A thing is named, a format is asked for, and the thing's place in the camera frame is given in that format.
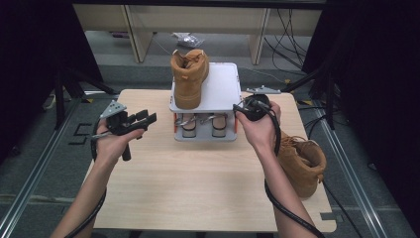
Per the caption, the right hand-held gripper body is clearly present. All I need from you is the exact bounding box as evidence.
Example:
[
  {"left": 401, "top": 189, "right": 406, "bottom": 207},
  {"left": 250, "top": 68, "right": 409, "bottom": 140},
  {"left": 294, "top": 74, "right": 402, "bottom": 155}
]
[{"left": 243, "top": 84, "right": 282, "bottom": 122}]

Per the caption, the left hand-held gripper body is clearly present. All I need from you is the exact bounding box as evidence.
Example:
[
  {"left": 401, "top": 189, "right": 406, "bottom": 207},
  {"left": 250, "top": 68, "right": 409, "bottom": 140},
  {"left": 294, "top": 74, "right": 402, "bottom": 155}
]
[{"left": 98, "top": 99, "right": 140, "bottom": 162}]

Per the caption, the white two-tier shoe rack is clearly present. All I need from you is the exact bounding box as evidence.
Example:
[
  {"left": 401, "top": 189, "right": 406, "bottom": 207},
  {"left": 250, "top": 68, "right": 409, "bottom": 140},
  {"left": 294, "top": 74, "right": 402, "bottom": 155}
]
[{"left": 168, "top": 61, "right": 245, "bottom": 144}]

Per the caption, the tan suede boot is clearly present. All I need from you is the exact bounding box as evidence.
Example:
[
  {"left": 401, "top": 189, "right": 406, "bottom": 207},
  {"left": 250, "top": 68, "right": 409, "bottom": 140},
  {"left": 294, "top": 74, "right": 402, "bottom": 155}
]
[
  {"left": 169, "top": 49, "right": 210, "bottom": 110},
  {"left": 276, "top": 132, "right": 328, "bottom": 199}
]

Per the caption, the person's left hand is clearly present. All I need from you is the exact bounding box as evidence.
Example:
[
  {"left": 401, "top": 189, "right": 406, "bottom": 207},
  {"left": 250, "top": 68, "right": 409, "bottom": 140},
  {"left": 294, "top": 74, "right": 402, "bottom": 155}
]
[{"left": 93, "top": 118, "right": 147, "bottom": 165}]

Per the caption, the person's right hand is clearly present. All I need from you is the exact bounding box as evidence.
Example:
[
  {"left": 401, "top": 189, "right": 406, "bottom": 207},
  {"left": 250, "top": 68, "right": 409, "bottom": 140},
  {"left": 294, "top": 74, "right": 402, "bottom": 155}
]
[{"left": 235, "top": 100, "right": 282, "bottom": 157}]

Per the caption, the black metal stand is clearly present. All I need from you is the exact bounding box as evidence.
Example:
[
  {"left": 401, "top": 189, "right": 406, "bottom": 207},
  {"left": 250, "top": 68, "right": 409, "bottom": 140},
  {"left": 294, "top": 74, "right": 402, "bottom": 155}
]
[
  {"left": 53, "top": 63, "right": 117, "bottom": 130},
  {"left": 280, "top": 60, "right": 336, "bottom": 131}
]

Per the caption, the crumpled clear plastic bag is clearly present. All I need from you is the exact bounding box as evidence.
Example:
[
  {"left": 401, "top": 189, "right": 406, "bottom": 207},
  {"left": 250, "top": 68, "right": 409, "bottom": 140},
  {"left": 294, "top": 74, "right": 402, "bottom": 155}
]
[{"left": 177, "top": 34, "right": 205, "bottom": 50}]

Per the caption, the beige wooden desk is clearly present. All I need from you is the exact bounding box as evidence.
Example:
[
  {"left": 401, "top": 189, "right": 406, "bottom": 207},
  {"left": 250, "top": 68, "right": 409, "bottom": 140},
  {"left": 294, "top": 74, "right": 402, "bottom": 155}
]
[{"left": 72, "top": 3, "right": 323, "bottom": 65}]

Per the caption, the black curtain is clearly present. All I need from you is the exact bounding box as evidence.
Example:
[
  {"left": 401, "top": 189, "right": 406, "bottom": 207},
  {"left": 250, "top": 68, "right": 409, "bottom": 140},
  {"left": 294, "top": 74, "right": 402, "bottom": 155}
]
[
  {"left": 0, "top": 0, "right": 103, "bottom": 163},
  {"left": 301, "top": 0, "right": 420, "bottom": 229}
]

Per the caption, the bundle of black floor cables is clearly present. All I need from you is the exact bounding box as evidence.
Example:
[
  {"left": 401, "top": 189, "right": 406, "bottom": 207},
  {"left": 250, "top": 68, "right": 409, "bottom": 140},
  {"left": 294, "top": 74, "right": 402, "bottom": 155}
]
[{"left": 263, "top": 8, "right": 313, "bottom": 72}]

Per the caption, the aluminium floor rail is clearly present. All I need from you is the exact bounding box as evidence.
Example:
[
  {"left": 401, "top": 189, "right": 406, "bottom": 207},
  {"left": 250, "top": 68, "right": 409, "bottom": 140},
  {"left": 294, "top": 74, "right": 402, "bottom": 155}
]
[
  {"left": 0, "top": 95, "right": 87, "bottom": 237},
  {"left": 311, "top": 100, "right": 390, "bottom": 238}
]

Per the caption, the black floor cable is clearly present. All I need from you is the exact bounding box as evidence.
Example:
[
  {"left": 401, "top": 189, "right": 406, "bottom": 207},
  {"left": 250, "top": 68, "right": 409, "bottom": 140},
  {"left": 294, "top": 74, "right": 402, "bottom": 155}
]
[{"left": 321, "top": 180, "right": 365, "bottom": 238}]

